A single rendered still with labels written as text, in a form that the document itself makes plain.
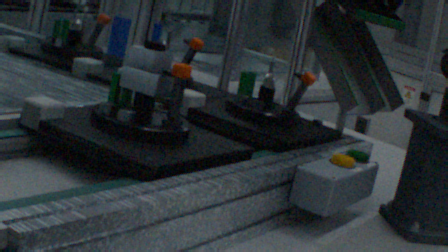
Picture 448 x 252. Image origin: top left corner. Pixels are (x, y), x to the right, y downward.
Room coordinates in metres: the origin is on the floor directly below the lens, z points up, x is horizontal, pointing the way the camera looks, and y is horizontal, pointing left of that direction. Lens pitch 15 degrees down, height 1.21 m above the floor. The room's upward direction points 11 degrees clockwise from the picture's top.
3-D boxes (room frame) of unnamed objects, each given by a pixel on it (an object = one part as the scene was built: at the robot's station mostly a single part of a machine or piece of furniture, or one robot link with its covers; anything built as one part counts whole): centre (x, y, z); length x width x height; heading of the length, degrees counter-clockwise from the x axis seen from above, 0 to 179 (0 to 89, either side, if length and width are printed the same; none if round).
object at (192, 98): (1.26, -0.17, 1.01); 0.24 x 0.24 x 0.13; 54
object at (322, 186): (1.06, -0.29, 0.93); 0.21 x 0.07 x 0.06; 144
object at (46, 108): (0.96, 0.17, 0.97); 0.05 x 0.05 x 0.04; 54
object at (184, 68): (0.96, -0.01, 1.04); 0.04 x 0.02 x 0.08; 54
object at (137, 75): (0.99, 0.04, 1.06); 0.08 x 0.04 x 0.07; 55
